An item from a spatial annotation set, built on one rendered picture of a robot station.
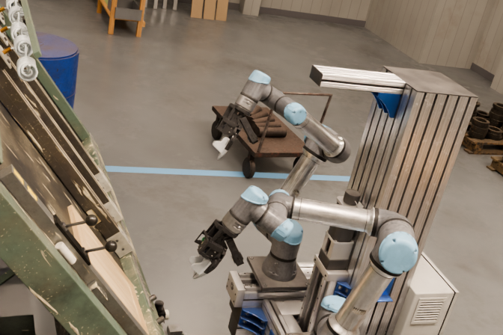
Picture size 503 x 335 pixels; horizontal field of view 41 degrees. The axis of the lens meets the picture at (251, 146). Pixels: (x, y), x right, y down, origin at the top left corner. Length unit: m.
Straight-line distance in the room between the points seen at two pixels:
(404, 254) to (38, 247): 1.06
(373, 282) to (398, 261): 0.12
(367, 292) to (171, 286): 2.42
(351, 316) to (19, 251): 1.05
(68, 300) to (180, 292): 2.47
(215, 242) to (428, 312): 1.03
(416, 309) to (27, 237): 1.55
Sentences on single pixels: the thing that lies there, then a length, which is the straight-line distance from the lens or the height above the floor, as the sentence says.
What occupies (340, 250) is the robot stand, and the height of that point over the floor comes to 1.34.
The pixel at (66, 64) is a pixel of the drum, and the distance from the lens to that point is 5.16.
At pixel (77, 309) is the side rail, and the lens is 2.00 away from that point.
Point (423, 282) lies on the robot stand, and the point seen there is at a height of 1.23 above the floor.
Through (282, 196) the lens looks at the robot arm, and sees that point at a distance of 2.22.
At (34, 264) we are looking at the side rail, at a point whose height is 1.53.
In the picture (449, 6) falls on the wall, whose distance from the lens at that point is 11.64.
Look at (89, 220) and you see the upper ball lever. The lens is 2.08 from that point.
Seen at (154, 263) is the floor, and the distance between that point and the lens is 4.62.
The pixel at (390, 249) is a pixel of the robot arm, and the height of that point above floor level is 1.63.
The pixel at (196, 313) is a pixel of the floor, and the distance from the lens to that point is 4.25.
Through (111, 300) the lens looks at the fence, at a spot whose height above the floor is 1.19.
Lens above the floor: 2.62
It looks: 23 degrees down
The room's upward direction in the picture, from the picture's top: 13 degrees clockwise
